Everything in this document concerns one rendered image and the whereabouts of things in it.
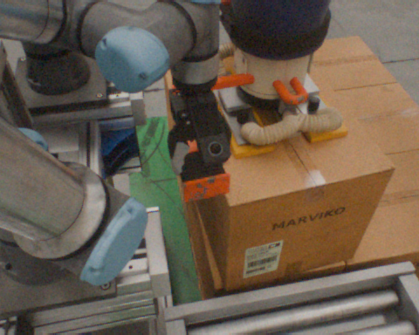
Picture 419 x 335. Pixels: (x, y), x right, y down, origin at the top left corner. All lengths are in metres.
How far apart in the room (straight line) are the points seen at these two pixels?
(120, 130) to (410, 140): 1.11
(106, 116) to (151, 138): 1.32
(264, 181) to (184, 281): 1.00
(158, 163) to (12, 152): 1.92
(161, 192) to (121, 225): 1.65
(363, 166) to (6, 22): 0.78
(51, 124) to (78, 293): 0.54
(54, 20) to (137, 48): 0.11
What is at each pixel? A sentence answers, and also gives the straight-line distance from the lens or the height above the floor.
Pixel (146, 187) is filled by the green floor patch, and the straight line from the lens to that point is 2.18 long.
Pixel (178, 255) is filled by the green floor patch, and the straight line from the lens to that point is 1.93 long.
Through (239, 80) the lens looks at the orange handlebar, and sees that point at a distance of 0.99.
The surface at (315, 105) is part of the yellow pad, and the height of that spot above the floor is 0.99.
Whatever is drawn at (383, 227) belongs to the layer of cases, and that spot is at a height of 0.54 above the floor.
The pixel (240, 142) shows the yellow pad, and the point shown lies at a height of 0.97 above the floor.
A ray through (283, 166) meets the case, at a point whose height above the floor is 0.95.
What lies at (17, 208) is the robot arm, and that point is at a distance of 0.41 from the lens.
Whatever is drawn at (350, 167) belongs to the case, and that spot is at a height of 0.95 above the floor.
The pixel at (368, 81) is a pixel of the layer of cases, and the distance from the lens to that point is 2.02.
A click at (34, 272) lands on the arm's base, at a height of 1.07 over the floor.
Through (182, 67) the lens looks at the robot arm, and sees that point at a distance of 0.62.
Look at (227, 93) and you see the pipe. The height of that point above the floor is 0.99.
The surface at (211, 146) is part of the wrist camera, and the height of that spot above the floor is 1.21.
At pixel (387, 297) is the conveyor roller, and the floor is 0.55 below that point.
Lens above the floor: 1.66
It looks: 48 degrees down
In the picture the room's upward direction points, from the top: straight up
